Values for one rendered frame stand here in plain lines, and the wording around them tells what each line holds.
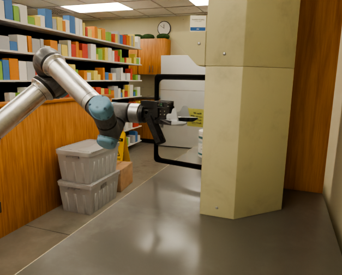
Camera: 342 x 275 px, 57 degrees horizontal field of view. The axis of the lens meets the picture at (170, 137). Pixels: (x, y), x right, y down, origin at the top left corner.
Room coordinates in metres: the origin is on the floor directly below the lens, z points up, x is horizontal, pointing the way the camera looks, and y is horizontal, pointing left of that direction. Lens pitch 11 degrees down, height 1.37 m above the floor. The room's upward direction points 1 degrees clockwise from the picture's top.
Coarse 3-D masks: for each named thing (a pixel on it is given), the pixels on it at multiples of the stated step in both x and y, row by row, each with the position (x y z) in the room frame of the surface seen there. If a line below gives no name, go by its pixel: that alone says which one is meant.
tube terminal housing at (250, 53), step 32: (224, 0) 0.94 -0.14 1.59; (256, 0) 0.93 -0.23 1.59; (288, 0) 0.98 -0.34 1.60; (224, 32) 0.94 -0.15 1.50; (256, 32) 0.94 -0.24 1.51; (288, 32) 0.99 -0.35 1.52; (224, 64) 0.94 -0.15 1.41; (256, 64) 0.94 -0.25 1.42; (288, 64) 0.99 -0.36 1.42; (224, 96) 0.94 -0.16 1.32; (256, 96) 0.94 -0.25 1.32; (288, 96) 1.00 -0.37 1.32; (224, 128) 0.93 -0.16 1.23; (256, 128) 0.95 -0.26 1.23; (288, 128) 1.00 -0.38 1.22; (224, 160) 0.93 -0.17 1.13; (256, 160) 0.95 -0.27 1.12; (224, 192) 0.93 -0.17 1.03; (256, 192) 0.96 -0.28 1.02
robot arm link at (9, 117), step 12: (36, 72) 1.28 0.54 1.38; (36, 84) 1.28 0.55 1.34; (48, 84) 1.28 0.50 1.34; (24, 96) 1.24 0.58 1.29; (36, 96) 1.26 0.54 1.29; (48, 96) 1.29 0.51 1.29; (60, 96) 1.36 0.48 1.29; (12, 108) 1.21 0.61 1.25; (24, 108) 1.23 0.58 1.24; (36, 108) 1.28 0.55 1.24; (0, 120) 1.17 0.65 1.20; (12, 120) 1.20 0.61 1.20; (0, 132) 1.17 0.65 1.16
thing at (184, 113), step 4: (184, 108) 1.19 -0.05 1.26; (180, 112) 1.18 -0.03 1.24; (184, 112) 1.19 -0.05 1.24; (188, 112) 1.19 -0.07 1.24; (184, 116) 1.19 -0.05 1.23; (188, 116) 1.19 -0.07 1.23; (180, 120) 1.17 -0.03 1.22; (184, 120) 1.18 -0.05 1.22; (188, 120) 1.18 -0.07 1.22; (192, 120) 1.18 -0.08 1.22
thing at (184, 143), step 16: (176, 80) 1.35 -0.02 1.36; (192, 80) 1.31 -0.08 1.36; (160, 96) 1.39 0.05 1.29; (176, 96) 1.35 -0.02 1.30; (192, 96) 1.31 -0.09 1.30; (192, 112) 1.31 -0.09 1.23; (176, 128) 1.35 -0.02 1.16; (192, 128) 1.31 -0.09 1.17; (176, 144) 1.35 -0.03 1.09; (192, 144) 1.31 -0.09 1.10; (192, 160) 1.31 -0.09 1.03
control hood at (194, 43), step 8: (176, 32) 0.99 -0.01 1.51; (184, 32) 0.98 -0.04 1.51; (192, 32) 0.97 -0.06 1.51; (200, 32) 0.96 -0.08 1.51; (176, 40) 0.99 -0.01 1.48; (184, 40) 0.98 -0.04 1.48; (192, 40) 0.97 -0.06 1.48; (200, 40) 0.96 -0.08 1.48; (184, 48) 0.98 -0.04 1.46; (192, 48) 0.97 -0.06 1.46; (200, 48) 0.96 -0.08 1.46; (192, 56) 0.97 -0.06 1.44; (200, 56) 0.96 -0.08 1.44; (200, 64) 0.96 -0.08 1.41
